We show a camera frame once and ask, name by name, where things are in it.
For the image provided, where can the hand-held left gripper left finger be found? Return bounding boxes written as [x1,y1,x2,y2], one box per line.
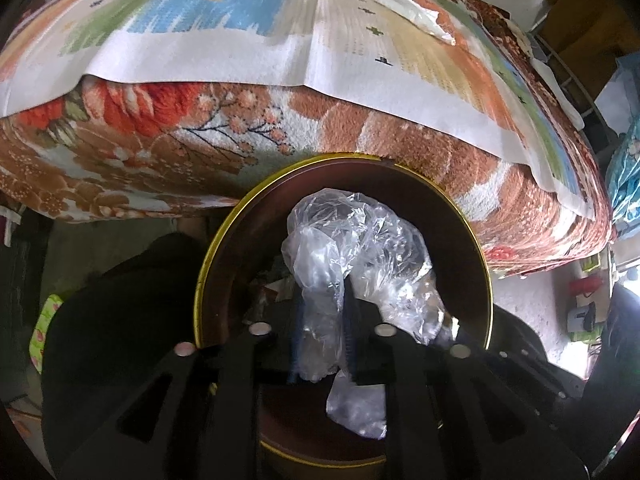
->
[65,287,306,480]

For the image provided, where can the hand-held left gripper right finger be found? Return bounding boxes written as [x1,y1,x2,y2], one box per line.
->
[342,285,587,480]

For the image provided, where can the clear plastic bag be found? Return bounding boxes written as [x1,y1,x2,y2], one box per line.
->
[281,188,458,441]

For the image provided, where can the dark bin with yellow rim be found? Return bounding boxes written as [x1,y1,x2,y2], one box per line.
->
[194,154,495,466]

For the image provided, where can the red object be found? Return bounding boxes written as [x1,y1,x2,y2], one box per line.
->
[575,275,604,297]

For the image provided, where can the blue printed bag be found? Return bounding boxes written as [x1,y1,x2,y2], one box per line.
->
[605,55,640,241]

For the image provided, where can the brown floral blanket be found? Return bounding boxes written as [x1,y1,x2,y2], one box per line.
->
[0,0,613,278]

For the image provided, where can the green cartoon stool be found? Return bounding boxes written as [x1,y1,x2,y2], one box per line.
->
[29,294,65,375]

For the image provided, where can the white cloth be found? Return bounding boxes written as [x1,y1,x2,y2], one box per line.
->
[530,57,586,128]

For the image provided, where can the metal rack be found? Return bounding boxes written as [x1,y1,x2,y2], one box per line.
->
[525,10,617,161]

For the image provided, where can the striped colourful mat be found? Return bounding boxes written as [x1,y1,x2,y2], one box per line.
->
[0,0,596,221]

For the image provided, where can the brown cardboard box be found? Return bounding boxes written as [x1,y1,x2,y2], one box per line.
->
[542,0,632,72]

